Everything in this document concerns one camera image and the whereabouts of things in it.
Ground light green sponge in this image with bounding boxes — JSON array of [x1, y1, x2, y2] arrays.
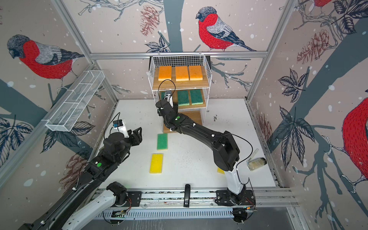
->
[[157, 133, 168, 150]]

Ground orange sponge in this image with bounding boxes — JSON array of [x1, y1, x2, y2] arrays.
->
[[158, 66, 172, 81], [189, 66, 203, 81], [175, 66, 189, 81]]

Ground yellow sponge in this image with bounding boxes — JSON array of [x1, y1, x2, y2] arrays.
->
[[217, 168, 225, 174], [149, 154, 163, 174]]

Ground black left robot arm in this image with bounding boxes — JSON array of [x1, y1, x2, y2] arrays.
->
[[20, 127, 142, 230]]

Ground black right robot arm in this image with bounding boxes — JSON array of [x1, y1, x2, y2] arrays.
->
[[155, 99, 243, 195]]

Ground top wooden shelf board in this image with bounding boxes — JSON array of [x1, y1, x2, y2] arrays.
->
[[150, 66, 209, 91]]

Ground bottom wooden shelf board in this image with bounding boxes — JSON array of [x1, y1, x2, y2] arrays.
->
[[163, 110, 202, 133]]

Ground white wire three-tier shelf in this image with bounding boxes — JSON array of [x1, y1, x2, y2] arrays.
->
[[148, 54, 212, 125]]

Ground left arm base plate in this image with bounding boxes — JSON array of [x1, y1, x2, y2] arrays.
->
[[114, 191, 142, 208]]

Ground white wire wall basket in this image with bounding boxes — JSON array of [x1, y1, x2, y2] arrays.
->
[[46, 70, 105, 132]]

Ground black handle on rail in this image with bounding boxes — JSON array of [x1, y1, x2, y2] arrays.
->
[[183, 184, 191, 208]]

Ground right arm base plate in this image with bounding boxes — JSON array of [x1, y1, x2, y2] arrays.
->
[[215, 189, 255, 207]]

